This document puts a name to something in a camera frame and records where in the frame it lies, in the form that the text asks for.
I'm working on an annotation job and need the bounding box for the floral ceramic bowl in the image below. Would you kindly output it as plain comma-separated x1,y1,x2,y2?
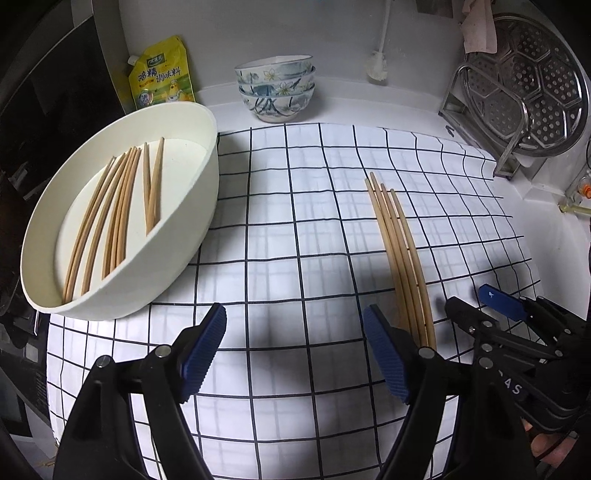
235,54,314,85
238,66,315,97
238,83,315,123

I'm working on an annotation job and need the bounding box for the white black grid cloth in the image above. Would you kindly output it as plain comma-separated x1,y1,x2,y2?
47,124,542,479

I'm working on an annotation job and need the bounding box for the pink dish cloth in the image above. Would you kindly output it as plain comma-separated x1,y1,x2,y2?
461,0,498,54

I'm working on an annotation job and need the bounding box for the middle floral ceramic bowl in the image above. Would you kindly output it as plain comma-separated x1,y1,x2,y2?
238,66,315,97

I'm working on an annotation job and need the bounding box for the large white round basin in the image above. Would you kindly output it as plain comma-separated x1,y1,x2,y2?
20,102,219,321

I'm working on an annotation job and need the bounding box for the bottom floral ceramic bowl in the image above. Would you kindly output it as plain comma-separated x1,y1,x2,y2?
238,83,315,123

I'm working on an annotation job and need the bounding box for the wooden chopstick on cloth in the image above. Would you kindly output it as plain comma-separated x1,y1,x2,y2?
365,178,411,333
370,172,422,346
390,189,437,350
381,184,430,347

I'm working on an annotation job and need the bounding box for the right human hand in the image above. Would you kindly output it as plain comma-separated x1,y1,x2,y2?
522,419,590,479

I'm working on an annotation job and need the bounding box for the white dish brush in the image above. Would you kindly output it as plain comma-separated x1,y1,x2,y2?
366,0,393,83

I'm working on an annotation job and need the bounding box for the yellow chicken seasoning pouch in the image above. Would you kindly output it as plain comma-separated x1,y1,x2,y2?
128,36,195,109

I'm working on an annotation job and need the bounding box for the perforated steel steamer plate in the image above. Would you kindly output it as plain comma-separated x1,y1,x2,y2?
465,14,588,157

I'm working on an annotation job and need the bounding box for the top floral ceramic bowl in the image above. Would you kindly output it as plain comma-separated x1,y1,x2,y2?
235,54,314,85

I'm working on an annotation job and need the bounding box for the metal dish rack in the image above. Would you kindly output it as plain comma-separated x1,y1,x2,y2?
439,62,530,179

